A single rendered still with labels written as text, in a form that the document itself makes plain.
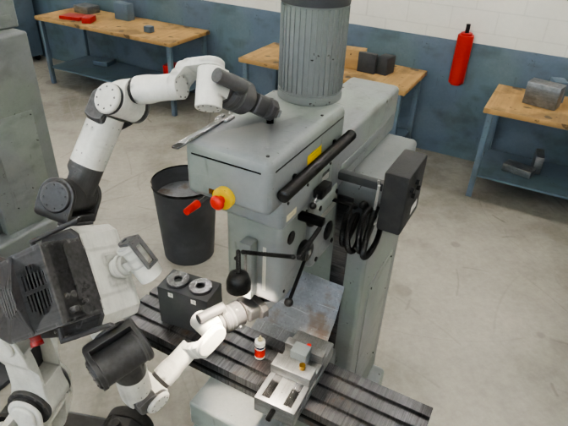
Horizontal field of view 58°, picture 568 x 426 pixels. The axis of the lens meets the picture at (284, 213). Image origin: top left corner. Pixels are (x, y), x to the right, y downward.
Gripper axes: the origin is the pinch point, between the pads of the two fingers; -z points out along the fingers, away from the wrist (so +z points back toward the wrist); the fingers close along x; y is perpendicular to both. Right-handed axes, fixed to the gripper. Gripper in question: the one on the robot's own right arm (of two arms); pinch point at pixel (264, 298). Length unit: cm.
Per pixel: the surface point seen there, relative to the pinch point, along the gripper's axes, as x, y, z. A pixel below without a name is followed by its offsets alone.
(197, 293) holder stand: 27.1, 10.9, 11.0
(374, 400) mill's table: -38, 30, -20
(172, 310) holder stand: 35.6, 22.3, 17.5
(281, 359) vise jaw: -11.3, 19.5, 1.1
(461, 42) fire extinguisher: 169, -3, -369
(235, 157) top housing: -11, -64, 20
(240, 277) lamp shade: -11.8, -26.8, 19.1
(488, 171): 97, 96, -346
